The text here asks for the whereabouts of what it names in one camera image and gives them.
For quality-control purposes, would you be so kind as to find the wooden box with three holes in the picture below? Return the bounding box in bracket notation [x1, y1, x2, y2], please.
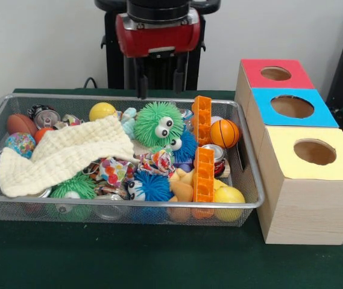
[234, 58, 343, 245]

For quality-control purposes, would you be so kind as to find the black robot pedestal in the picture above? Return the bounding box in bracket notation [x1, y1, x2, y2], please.
[94, 0, 222, 90]

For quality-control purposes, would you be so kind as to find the dark green table cloth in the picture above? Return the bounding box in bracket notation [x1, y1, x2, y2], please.
[0, 87, 343, 289]

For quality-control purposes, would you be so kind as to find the yellow ball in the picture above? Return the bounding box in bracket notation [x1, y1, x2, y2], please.
[213, 185, 246, 223]
[89, 102, 118, 122]

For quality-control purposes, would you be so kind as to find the cream knitted cloth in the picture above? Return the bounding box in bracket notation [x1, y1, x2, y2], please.
[0, 115, 139, 198]

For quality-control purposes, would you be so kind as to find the orange plastic building block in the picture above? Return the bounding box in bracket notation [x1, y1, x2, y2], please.
[192, 146, 215, 203]
[191, 95, 213, 148]

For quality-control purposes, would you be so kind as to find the orange toy basketball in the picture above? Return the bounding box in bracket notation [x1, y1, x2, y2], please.
[209, 119, 240, 149]

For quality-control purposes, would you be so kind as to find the black cable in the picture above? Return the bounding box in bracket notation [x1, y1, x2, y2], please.
[83, 76, 109, 90]

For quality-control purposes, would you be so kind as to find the silver mesh bin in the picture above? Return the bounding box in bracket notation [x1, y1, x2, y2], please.
[0, 93, 265, 227]

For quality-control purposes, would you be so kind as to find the colourful globe ball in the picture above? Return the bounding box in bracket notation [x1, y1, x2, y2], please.
[4, 132, 36, 159]

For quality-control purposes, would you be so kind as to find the green spiky toy with eyes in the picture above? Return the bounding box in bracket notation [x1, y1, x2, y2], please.
[134, 101, 186, 148]

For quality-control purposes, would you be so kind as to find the blue spiky toy with eyes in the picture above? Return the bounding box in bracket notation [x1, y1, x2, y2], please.
[128, 170, 175, 202]

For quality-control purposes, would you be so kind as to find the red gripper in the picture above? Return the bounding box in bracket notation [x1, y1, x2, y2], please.
[115, 8, 202, 100]

